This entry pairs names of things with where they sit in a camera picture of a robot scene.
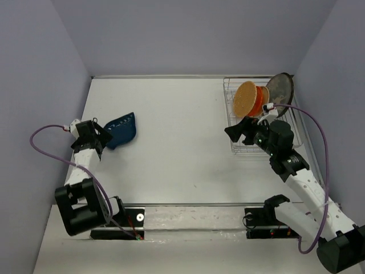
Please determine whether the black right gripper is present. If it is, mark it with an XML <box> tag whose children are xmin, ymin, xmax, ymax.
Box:
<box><xmin>224</xmin><ymin>116</ymin><xmax>277</xmax><ymax>156</ymax></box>

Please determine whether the dark blue leaf plate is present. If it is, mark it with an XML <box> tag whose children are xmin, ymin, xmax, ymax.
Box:
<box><xmin>103</xmin><ymin>112</ymin><xmax>137</xmax><ymax>150</ymax></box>

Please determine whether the tan woven round plate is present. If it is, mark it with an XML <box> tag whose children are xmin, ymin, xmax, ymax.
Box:
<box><xmin>233</xmin><ymin>81</ymin><xmax>257</xmax><ymax>118</ymax></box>

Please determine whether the cream plate with prints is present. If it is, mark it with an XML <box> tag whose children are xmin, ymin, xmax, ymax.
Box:
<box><xmin>258</xmin><ymin>86</ymin><xmax>270</xmax><ymax>115</ymax></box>

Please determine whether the grey deer plate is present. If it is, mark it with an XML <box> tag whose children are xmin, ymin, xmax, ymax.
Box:
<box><xmin>266</xmin><ymin>72</ymin><xmax>290</xmax><ymax>105</ymax></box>

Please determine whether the large teal floral plate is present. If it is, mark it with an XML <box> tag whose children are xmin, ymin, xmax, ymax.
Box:
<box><xmin>287</xmin><ymin>74</ymin><xmax>294</xmax><ymax>105</ymax></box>

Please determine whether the orange glossy plate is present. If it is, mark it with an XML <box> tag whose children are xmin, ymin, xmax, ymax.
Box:
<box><xmin>247</xmin><ymin>86</ymin><xmax>263</xmax><ymax>117</ymax></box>

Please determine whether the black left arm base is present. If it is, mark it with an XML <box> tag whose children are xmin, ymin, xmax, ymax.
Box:
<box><xmin>90</xmin><ymin>207</ymin><xmax>145</xmax><ymax>240</ymax></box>

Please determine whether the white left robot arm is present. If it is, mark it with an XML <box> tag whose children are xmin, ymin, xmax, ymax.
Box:
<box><xmin>55</xmin><ymin>119</ymin><xmax>126</xmax><ymax>236</ymax></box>

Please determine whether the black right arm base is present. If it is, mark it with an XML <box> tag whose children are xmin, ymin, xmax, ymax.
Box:
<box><xmin>242</xmin><ymin>207</ymin><xmax>299</xmax><ymax>240</ymax></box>

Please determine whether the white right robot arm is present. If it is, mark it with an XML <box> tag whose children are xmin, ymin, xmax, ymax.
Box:
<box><xmin>224</xmin><ymin>116</ymin><xmax>364</xmax><ymax>273</ymax></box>

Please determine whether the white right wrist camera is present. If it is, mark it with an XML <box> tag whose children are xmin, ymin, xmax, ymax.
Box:
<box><xmin>258</xmin><ymin>103</ymin><xmax>278</xmax><ymax>124</ymax></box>

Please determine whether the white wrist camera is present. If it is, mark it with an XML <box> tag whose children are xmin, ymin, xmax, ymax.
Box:
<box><xmin>63</xmin><ymin>119</ymin><xmax>81</xmax><ymax>139</ymax></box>
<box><xmin>258</xmin><ymin>103</ymin><xmax>278</xmax><ymax>124</ymax></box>

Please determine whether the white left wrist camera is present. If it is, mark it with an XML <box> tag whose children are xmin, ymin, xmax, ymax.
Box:
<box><xmin>63</xmin><ymin>119</ymin><xmax>81</xmax><ymax>139</ymax></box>

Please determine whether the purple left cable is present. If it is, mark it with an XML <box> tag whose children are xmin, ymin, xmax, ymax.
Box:
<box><xmin>29</xmin><ymin>124</ymin><xmax>137</xmax><ymax>237</ymax></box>

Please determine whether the silver wire dish rack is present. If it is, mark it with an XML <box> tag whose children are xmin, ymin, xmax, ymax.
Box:
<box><xmin>223</xmin><ymin>72</ymin><xmax>303</xmax><ymax>155</ymax></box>

